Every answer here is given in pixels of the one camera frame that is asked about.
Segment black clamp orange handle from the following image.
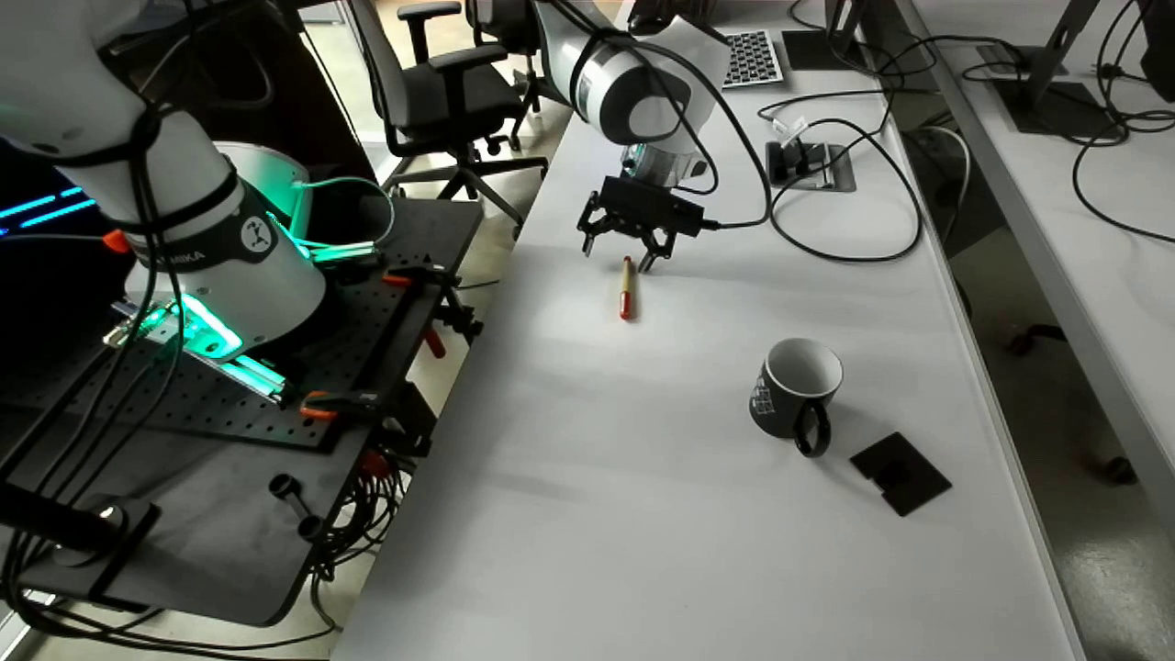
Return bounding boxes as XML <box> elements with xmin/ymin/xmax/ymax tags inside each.
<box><xmin>377</xmin><ymin>258</ymin><xmax>484</xmax><ymax>367</ymax></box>
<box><xmin>293</xmin><ymin>384</ymin><xmax>424</xmax><ymax>433</ymax></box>

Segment black looped table cable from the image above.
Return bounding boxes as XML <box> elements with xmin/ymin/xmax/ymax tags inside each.
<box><xmin>705</xmin><ymin>110</ymin><xmax>928</xmax><ymax>266</ymax></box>

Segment long black desk cable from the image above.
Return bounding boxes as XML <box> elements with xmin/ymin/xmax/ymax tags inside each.
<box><xmin>1064</xmin><ymin>103</ymin><xmax>1175</xmax><ymax>248</ymax></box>

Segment monitor stand with plate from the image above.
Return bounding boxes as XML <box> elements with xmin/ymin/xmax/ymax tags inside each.
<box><xmin>987</xmin><ymin>0</ymin><xmax>1132</xmax><ymax>140</ymax></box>

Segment black office chair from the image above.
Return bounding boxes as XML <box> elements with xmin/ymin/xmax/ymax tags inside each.
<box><xmin>458</xmin><ymin>0</ymin><xmax>550</xmax><ymax>58</ymax></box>
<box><xmin>344</xmin><ymin>0</ymin><xmax>557</xmax><ymax>210</ymax></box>

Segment black screw knob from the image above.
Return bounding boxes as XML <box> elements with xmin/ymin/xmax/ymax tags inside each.
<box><xmin>266</xmin><ymin>468</ymin><xmax>333</xmax><ymax>551</ymax></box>

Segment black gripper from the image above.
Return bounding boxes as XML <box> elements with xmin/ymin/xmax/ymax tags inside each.
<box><xmin>572</xmin><ymin>172</ymin><xmax>709</xmax><ymax>274</ymax></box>

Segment black cable bundle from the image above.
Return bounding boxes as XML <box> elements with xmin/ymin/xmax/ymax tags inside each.
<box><xmin>300</xmin><ymin>444</ymin><xmax>415</xmax><ymax>588</ymax></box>

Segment black flat square card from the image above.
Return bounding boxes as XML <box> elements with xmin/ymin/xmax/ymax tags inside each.
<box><xmin>845</xmin><ymin>425</ymin><xmax>957</xmax><ymax>522</ymax></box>

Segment black mug white print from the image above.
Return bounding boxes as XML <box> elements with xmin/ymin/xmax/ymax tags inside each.
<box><xmin>747</xmin><ymin>332</ymin><xmax>849</xmax><ymax>462</ymax></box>

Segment red capped beige pen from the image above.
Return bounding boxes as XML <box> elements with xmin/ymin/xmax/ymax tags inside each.
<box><xmin>614</xmin><ymin>254</ymin><xmax>644</xmax><ymax>327</ymax></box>

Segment white looped cable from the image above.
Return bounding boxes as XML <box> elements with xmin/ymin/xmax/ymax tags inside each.
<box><xmin>289</xmin><ymin>172</ymin><xmax>405</xmax><ymax>266</ymax></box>

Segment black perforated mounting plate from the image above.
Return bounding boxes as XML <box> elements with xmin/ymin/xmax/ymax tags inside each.
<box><xmin>0</xmin><ymin>192</ymin><xmax>488</xmax><ymax>630</ymax></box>

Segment white keyboard black keys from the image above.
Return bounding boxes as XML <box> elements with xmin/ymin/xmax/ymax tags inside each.
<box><xmin>715</xmin><ymin>26</ymin><xmax>791</xmax><ymax>95</ymax></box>

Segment grey table cable box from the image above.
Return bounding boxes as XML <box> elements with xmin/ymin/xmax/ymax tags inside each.
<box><xmin>764</xmin><ymin>135</ymin><xmax>859</xmax><ymax>194</ymax></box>

